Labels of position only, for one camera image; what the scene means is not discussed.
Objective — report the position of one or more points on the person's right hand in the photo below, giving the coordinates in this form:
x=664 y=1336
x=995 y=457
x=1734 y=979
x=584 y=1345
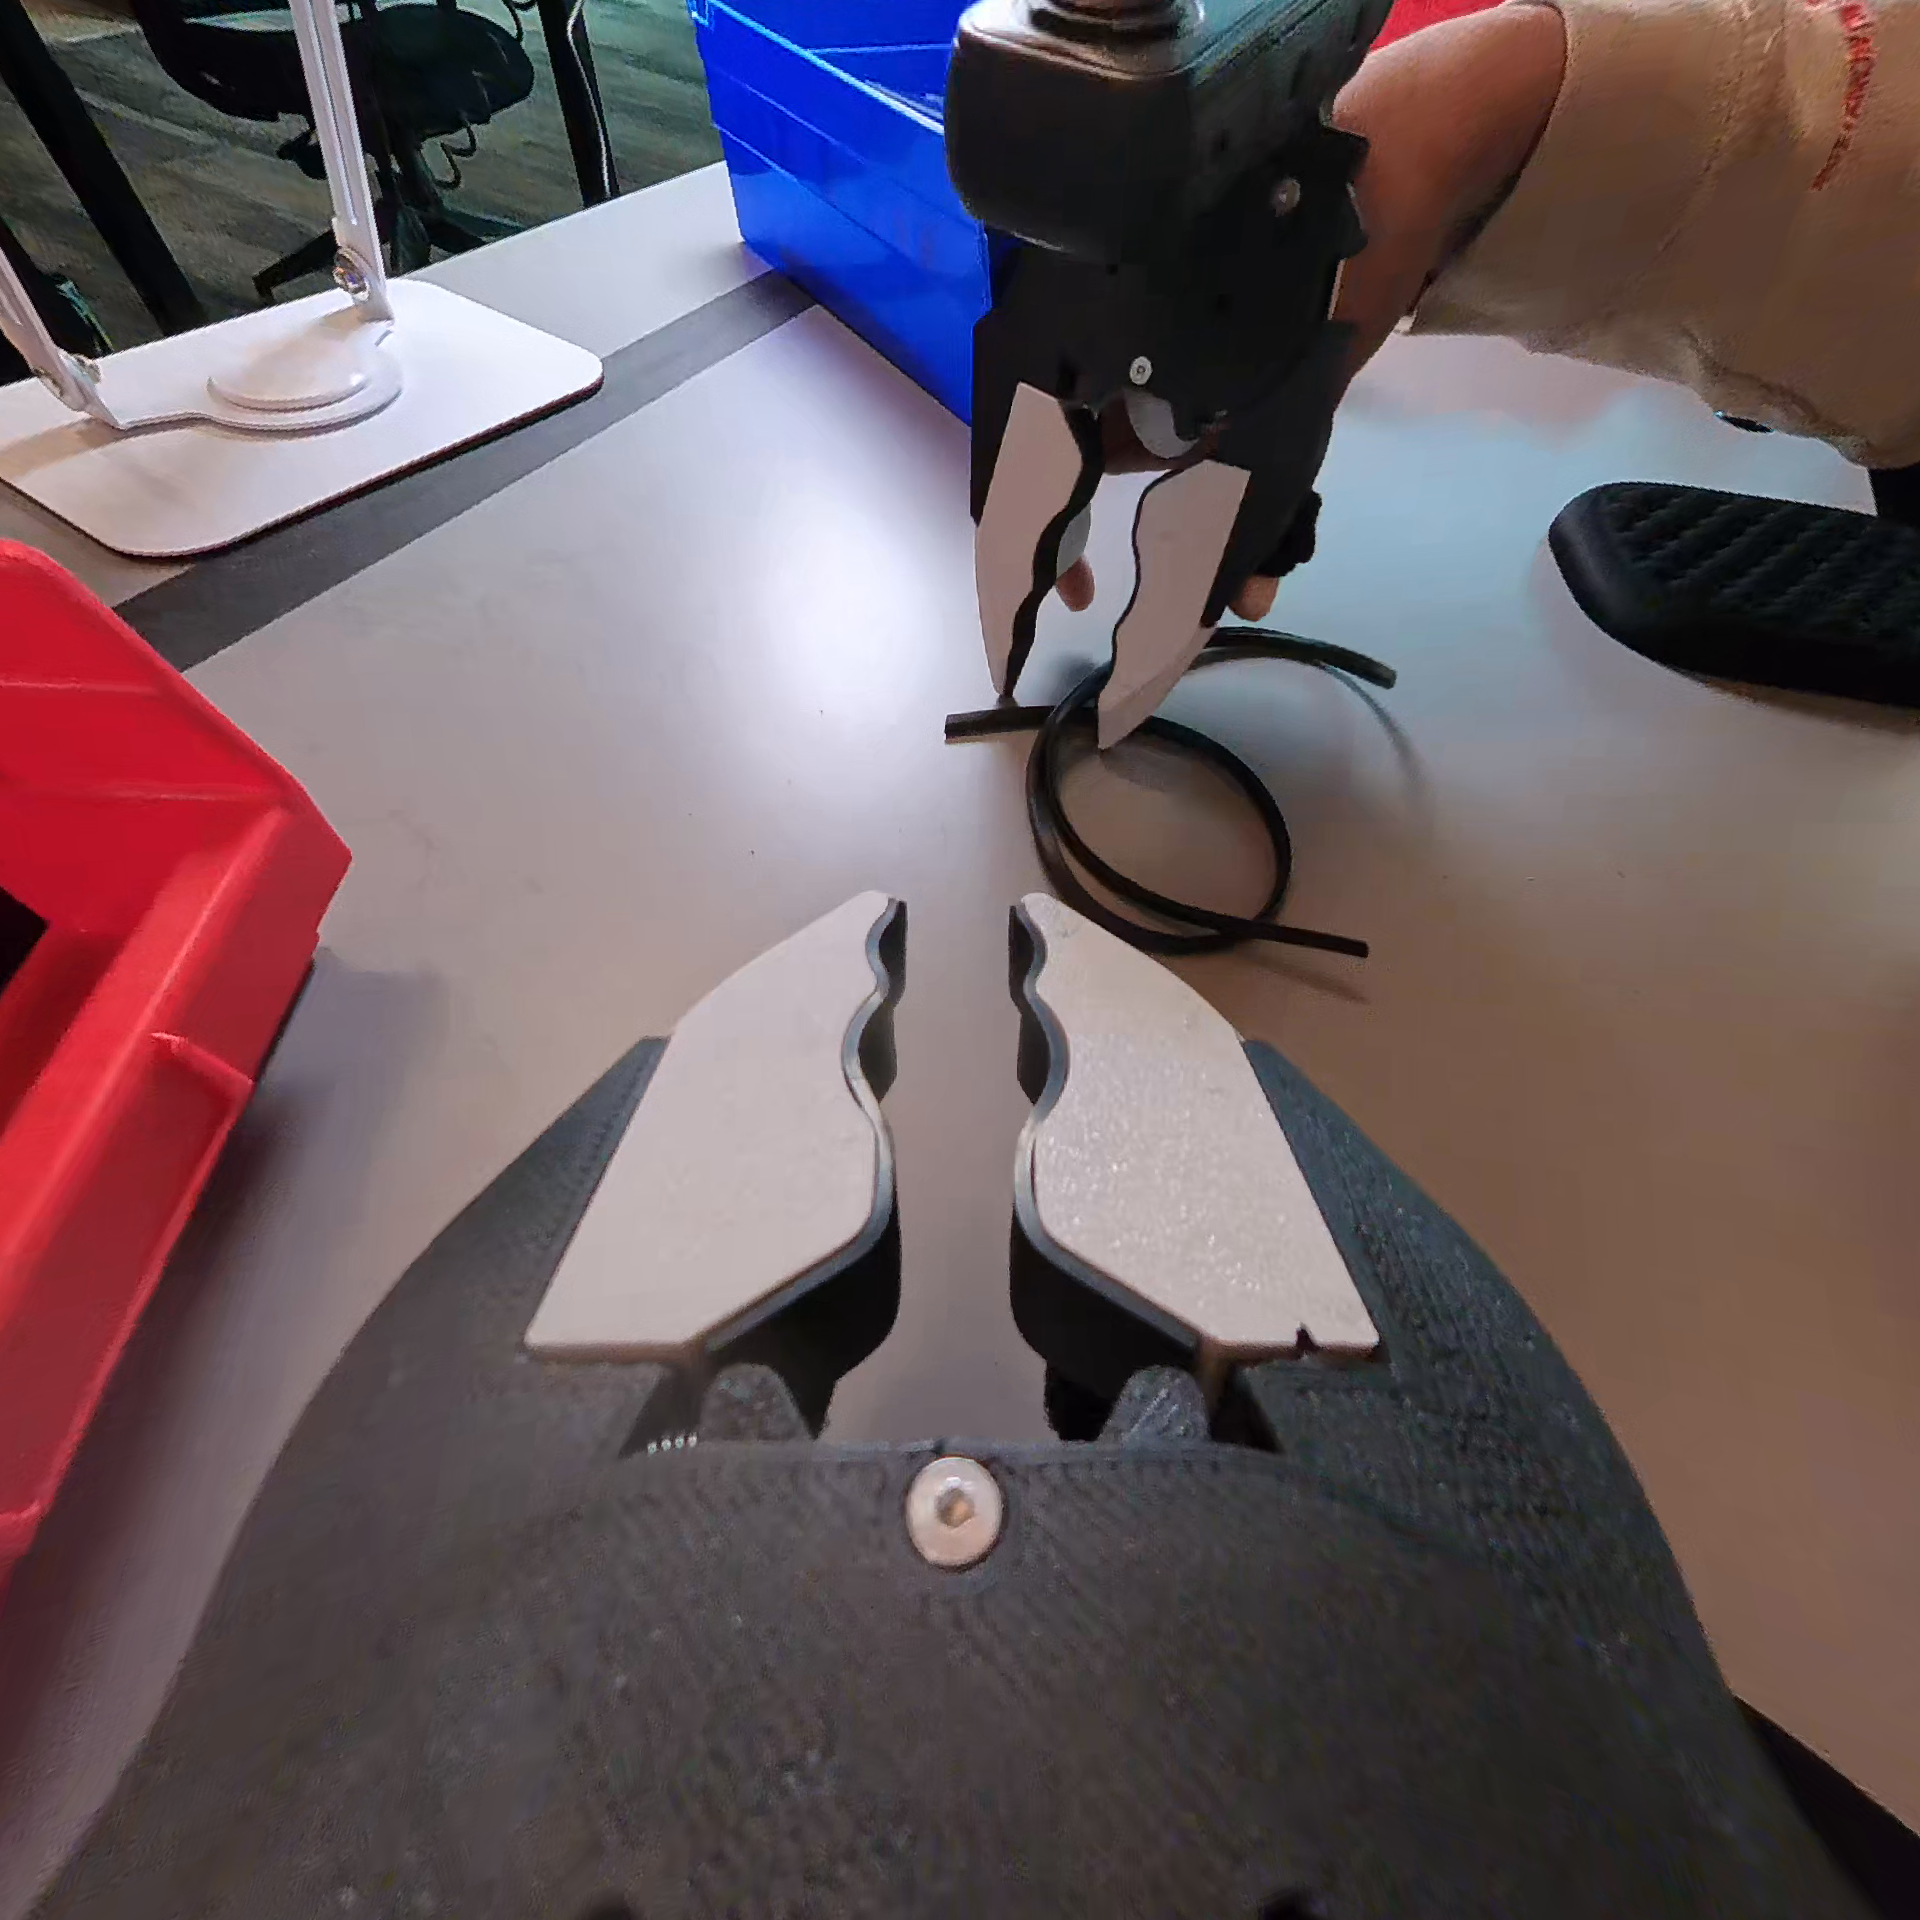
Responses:
x=1438 y=164

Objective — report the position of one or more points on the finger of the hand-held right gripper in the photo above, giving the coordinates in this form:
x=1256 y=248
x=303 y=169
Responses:
x=1185 y=556
x=1012 y=507

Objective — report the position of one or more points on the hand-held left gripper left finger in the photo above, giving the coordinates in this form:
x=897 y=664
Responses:
x=717 y=1170

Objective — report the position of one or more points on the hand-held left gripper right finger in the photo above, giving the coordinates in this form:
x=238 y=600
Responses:
x=1185 y=1187

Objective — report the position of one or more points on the red plastic bin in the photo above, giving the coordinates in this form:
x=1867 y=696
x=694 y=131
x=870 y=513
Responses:
x=135 y=928

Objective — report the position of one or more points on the black armrest pad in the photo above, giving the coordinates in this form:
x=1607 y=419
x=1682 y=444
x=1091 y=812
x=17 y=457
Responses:
x=1755 y=583

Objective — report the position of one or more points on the blue plastic bin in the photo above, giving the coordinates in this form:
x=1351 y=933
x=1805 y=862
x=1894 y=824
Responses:
x=843 y=179

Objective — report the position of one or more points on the black office chair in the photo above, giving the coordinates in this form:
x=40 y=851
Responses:
x=437 y=73

